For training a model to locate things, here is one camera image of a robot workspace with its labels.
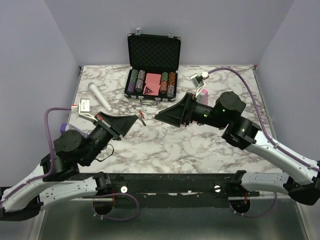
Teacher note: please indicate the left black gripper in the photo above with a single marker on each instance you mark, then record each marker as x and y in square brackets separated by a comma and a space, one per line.
[117, 126]

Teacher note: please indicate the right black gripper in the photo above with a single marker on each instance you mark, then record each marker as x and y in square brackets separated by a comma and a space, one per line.
[182, 110]

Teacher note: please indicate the silver key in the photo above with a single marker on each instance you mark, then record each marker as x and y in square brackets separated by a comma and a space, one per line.
[143, 122]

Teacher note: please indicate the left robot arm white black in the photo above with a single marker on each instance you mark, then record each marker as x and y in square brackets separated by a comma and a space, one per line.
[50, 183]

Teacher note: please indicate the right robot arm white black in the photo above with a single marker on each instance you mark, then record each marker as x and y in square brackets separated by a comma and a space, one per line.
[300, 181]

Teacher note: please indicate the pink metronome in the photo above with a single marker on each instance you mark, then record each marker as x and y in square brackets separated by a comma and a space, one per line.
[202, 97]

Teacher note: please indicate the purple metronome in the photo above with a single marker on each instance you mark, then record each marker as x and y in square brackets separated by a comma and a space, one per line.
[67, 126]

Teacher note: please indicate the red playing card deck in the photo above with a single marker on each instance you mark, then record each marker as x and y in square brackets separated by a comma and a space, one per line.
[152, 84]

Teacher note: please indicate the white microphone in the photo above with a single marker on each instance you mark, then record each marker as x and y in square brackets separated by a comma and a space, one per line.
[95, 90]

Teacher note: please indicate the black poker chip case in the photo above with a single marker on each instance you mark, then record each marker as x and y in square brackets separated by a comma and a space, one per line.
[156, 54]

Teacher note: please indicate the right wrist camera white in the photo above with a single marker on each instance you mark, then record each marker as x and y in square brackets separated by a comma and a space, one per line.
[198, 82]

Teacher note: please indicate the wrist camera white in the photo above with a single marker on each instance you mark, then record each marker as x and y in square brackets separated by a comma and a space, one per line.
[198, 82]
[83, 110]

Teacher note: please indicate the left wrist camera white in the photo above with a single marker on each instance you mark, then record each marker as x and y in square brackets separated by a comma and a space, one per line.
[83, 110]

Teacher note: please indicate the black mounting rail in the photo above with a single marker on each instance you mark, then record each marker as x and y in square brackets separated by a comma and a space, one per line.
[162, 191]

